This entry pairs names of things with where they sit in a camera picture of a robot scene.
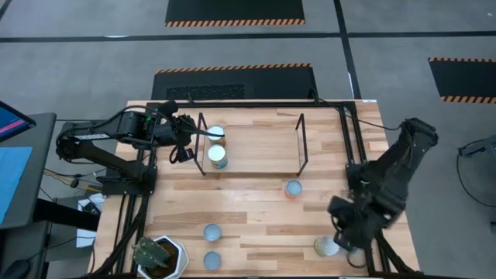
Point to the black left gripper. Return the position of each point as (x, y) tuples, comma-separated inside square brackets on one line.
[(168, 131)]

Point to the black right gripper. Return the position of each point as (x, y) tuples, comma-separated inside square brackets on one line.
[(350, 221)]

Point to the green beans can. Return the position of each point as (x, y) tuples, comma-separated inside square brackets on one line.
[(217, 129)]

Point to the pears can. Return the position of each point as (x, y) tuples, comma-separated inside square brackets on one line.
[(324, 246)]

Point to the tomatoes can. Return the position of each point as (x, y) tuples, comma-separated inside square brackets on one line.
[(217, 154)]

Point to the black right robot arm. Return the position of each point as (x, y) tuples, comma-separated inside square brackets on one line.
[(403, 162)]

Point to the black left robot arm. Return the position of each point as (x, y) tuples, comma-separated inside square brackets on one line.
[(100, 133)]

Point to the orange patterned can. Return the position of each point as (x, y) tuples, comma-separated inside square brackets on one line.
[(293, 188)]

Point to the black mat with hazard stripes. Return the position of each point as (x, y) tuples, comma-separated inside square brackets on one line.
[(271, 83), (232, 9), (465, 79)]

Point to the green can with blue lid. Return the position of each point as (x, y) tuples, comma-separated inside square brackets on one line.
[(212, 232)]

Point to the white plant pot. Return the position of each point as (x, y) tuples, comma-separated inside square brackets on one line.
[(180, 257)]

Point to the blue lidded can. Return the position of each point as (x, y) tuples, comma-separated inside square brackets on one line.
[(212, 260)]

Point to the green cactus plant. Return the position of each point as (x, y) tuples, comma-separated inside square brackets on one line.
[(149, 252)]

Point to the white papers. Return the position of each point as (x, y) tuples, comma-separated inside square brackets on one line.
[(85, 236)]

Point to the grey desk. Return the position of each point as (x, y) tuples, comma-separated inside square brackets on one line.
[(42, 155)]

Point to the grey stand base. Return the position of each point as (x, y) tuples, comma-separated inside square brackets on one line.
[(480, 147)]

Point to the computer monitor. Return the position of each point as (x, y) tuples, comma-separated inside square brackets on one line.
[(11, 122)]

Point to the blue sheet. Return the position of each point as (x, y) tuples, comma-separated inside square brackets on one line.
[(13, 174)]

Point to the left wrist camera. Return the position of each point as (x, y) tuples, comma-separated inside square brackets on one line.
[(183, 155)]

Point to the black table frame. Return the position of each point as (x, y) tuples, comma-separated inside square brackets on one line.
[(252, 104)]

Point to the black metal shelf frame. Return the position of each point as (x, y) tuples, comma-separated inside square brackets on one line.
[(259, 147)]

